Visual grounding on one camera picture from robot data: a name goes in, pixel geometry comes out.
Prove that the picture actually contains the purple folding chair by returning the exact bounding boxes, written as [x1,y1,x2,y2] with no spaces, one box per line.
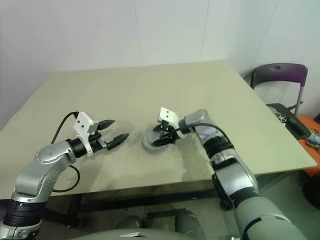
[245,63,309,117]

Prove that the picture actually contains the silver spoked wheel part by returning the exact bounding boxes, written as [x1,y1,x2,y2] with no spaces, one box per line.
[274,110,289,124]

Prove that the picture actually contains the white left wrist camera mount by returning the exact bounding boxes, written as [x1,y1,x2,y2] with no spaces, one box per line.
[73,111,101,155]

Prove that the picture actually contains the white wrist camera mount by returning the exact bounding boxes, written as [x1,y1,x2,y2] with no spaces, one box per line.
[73,111,101,155]
[159,106,187,138]

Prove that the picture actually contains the black chair seat pad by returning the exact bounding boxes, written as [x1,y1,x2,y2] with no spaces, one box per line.
[265,102,310,140]

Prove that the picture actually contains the gray rounded shape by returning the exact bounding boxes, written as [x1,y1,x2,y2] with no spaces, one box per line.
[116,214,145,231]
[174,209,207,240]

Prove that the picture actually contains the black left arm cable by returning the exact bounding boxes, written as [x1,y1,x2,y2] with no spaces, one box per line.
[49,111,81,194]

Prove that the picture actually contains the dark round base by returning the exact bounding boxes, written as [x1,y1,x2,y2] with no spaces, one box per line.
[302,171,320,209]

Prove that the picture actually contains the black table frame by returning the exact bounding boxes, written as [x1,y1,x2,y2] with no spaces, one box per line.
[44,179,235,230]

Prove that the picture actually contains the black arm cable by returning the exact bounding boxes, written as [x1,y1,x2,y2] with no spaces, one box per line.
[49,111,81,194]
[172,123,235,149]

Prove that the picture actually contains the teal gray small object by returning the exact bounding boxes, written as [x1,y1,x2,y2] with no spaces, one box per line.
[305,128,320,149]

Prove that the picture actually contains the gray stator housing copper windings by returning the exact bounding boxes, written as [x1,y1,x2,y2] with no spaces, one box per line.
[140,138,173,155]

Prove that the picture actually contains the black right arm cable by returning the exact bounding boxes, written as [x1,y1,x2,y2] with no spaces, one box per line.
[172,123,235,149]

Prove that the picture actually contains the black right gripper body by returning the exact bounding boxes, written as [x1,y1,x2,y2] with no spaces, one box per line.
[159,119,181,145]

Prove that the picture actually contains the black oblong tool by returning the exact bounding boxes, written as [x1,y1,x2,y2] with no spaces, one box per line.
[287,117,306,135]

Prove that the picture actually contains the gray curved robot torso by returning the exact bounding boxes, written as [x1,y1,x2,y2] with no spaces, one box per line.
[69,225,233,240]

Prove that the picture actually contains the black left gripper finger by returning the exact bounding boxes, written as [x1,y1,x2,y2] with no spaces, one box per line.
[106,132,131,151]
[96,119,117,131]

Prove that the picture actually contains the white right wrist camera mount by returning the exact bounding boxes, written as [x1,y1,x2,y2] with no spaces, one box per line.
[159,106,187,138]

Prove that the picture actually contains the small white tab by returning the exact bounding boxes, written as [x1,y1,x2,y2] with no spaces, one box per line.
[119,231,142,239]

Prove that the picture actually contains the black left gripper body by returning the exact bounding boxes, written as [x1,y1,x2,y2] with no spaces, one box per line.
[88,130,111,151]

